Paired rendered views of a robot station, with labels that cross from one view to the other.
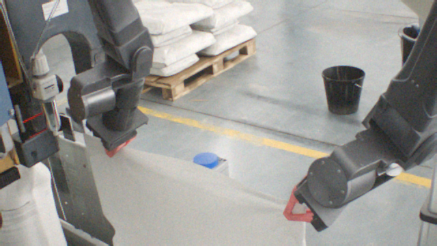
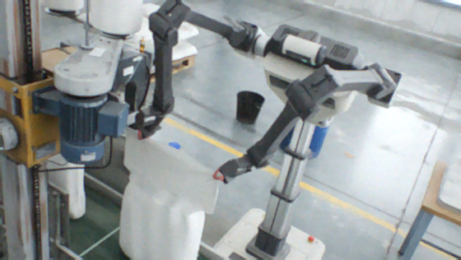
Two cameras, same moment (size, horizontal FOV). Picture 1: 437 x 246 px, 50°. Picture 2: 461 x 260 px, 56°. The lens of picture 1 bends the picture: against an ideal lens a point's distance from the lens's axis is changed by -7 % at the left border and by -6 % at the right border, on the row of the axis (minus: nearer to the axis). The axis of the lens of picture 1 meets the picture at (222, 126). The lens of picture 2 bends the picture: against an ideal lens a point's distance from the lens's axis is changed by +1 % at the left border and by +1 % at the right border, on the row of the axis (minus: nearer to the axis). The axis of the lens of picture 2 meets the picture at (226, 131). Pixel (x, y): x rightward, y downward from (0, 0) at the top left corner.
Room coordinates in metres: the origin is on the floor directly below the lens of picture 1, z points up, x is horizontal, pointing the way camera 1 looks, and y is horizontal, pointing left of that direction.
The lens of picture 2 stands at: (-0.77, 0.22, 1.98)
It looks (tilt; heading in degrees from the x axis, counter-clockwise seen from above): 29 degrees down; 347
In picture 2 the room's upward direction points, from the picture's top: 11 degrees clockwise
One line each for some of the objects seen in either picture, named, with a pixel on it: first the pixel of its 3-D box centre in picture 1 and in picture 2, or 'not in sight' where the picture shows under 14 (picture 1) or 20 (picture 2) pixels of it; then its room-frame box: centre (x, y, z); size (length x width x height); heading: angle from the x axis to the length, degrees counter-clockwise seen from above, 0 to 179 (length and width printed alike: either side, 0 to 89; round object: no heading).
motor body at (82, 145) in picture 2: not in sight; (83, 126); (0.55, 0.41, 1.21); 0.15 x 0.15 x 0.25
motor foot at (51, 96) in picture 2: not in sight; (57, 102); (0.58, 0.50, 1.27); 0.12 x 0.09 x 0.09; 141
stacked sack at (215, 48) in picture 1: (219, 38); (169, 50); (4.29, -0.05, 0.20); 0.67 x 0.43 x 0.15; 141
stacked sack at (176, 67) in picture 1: (153, 59); not in sight; (3.88, 0.50, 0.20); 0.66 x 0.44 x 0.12; 51
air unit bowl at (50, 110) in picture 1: (50, 114); not in sight; (0.81, 0.31, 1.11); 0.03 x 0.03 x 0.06
